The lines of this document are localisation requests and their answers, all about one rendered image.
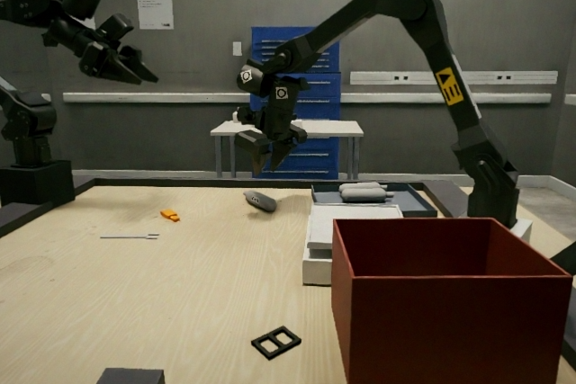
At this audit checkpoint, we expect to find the black rectangular buckle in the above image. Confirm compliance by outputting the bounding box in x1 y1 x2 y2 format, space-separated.
251 326 302 361

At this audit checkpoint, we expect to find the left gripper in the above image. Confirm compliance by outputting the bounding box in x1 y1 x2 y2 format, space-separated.
72 27 158 85

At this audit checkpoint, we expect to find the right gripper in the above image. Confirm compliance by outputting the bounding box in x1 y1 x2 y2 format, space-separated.
234 102 308 176

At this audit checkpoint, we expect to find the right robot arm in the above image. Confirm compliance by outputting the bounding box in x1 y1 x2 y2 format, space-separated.
237 0 520 230

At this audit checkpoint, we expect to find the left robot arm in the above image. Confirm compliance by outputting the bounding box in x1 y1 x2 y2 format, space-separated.
0 0 134 169

